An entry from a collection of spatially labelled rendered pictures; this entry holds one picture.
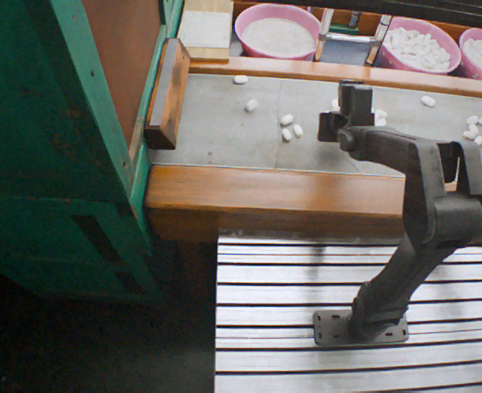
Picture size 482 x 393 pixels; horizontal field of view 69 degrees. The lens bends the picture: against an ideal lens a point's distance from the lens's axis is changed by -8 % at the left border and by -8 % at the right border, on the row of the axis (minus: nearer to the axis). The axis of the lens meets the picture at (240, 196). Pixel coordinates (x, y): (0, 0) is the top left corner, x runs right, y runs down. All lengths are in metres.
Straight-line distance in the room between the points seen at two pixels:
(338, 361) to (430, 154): 0.47
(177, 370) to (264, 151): 0.89
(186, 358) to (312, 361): 0.74
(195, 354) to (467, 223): 1.14
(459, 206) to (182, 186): 0.53
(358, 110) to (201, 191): 0.35
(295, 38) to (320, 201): 0.58
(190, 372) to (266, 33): 1.17
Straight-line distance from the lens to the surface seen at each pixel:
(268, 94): 1.00
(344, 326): 0.81
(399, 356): 0.85
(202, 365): 1.45
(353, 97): 0.73
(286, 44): 1.18
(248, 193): 0.79
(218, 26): 1.15
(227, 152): 0.87
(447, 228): 0.49
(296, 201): 0.79
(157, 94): 0.83
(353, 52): 1.32
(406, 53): 1.30
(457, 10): 0.87
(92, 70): 0.51
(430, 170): 0.48
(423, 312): 0.90
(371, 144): 0.64
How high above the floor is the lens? 1.44
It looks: 60 degrees down
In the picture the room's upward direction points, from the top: 5 degrees clockwise
